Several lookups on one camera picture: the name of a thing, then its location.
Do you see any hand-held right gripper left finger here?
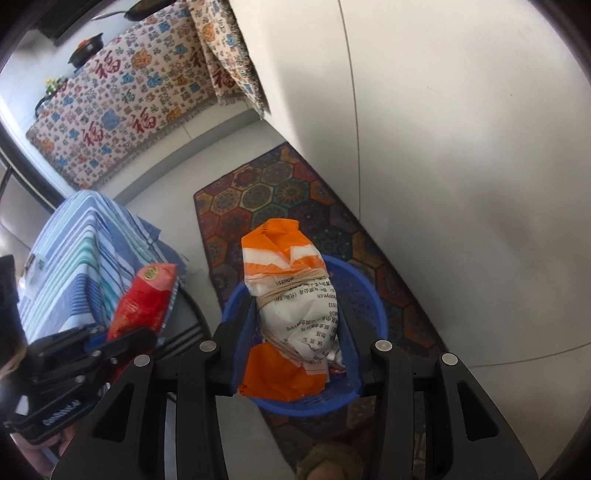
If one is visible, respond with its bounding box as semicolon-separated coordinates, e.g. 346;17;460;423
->
51;295;259;480

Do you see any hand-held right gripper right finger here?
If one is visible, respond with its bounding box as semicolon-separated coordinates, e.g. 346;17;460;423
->
337;314;541;480

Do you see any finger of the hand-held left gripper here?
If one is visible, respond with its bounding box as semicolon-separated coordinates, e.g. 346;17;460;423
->
28;325;110;366
69;328;158;394

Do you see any red snack packet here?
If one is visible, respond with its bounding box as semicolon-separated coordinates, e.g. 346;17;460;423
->
106;262;180;352

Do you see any orange white plastic bag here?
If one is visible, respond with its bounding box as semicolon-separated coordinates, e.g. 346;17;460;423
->
238;218;342;402

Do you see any blue plastic basket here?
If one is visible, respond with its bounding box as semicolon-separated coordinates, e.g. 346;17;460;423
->
221;255;389;418

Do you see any person's left hand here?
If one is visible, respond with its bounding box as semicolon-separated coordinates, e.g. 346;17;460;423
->
18;427;77;468

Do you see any striped tablecloth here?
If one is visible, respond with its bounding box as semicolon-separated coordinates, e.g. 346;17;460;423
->
16;190;188;346

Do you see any brown fuzzy slipper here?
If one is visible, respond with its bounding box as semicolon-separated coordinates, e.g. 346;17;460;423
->
295;440;366;480

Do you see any hexagon patterned rug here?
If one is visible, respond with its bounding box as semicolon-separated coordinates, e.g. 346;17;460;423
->
193;141;448;480

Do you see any printed blanket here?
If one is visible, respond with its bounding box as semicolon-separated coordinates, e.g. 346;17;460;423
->
25;0;269;191

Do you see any black cooking pot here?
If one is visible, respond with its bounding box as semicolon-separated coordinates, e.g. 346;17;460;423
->
68;32;105;66

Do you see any dark wok pan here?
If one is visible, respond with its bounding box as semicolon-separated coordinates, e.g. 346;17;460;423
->
90;0;161;22

